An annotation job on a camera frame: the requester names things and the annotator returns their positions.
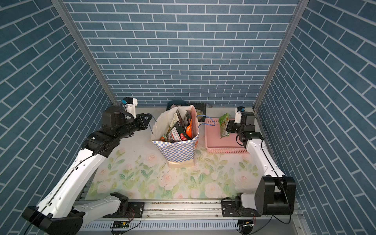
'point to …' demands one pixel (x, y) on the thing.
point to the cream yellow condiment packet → (177, 133)
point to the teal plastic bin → (176, 102)
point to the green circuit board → (121, 224)
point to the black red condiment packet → (187, 118)
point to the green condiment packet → (223, 121)
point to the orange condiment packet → (189, 129)
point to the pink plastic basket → (217, 145)
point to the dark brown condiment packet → (175, 119)
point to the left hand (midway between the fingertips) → (156, 115)
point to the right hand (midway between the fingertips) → (230, 122)
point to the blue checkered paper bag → (177, 154)
